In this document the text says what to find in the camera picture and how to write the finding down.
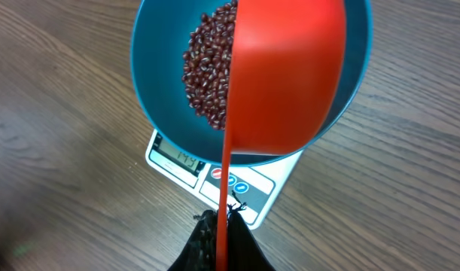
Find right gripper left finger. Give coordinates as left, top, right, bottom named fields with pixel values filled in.
left=168, top=210, right=218, bottom=271

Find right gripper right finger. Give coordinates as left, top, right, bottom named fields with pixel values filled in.
left=227, top=190, right=275, bottom=271

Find orange measuring scoop blue handle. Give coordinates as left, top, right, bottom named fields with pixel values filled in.
left=215, top=0, right=346, bottom=271

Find white digital kitchen scale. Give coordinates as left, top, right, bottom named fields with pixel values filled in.
left=145, top=131, right=302, bottom=230

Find red beans in bowl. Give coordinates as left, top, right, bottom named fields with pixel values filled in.
left=181, top=1, right=238, bottom=130

